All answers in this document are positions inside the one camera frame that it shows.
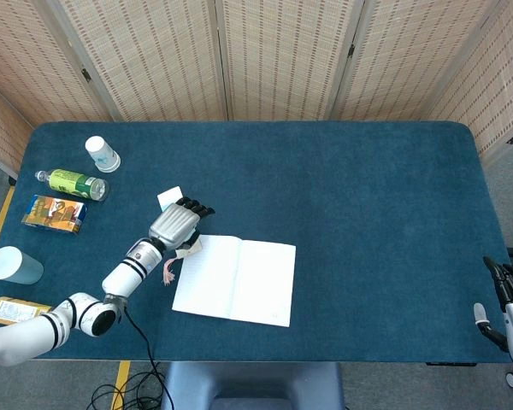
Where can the yellow label tea bottle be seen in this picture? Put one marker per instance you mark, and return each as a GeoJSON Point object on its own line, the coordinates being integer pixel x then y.
{"type": "Point", "coordinates": [13, 309]}

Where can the green label plastic bottle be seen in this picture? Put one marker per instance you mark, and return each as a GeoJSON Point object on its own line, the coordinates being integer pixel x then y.
{"type": "Point", "coordinates": [74, 183]}

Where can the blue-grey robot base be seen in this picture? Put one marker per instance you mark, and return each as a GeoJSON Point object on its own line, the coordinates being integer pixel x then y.
{"type": "Point", "coordinates": [252, 384]}

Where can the bamboo folding screen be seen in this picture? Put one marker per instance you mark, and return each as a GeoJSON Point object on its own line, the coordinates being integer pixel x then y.
{"type": "Point", "coordinates": [282, 60]}

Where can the white paper cup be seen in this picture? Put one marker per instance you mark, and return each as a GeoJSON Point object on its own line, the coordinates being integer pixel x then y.
{"type": "Point", "coordinates": [102, 154]}

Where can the teal bookmark with pink tassel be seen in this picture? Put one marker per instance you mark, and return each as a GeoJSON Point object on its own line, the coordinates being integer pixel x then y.
{"type": "Point", "coordinates": [170, 197]}

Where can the dark blue table cloth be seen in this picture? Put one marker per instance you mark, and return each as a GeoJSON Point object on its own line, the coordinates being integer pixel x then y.
{"type": "Point", "coordinates": [325, 192]}

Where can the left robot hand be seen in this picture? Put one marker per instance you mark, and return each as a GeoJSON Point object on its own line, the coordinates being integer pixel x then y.
{"type": "Point", "coordinates": [175, 224]}

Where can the open white lined notebook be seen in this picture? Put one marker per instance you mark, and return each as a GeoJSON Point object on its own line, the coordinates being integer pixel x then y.
{"type": "Point", "coordinates": [239, 282]}

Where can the light blue white bottle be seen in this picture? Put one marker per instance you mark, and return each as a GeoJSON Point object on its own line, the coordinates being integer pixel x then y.
{"type": "Point", "coordinates": [13, 267]}

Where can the orange and blue carton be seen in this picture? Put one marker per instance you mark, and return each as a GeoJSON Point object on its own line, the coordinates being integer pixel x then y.
{"type": "Point", "coordinates": [53, 213]}

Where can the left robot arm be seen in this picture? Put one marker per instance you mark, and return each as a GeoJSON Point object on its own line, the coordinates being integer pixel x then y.
{"type": "Point", "coordinates": [128, 273]}

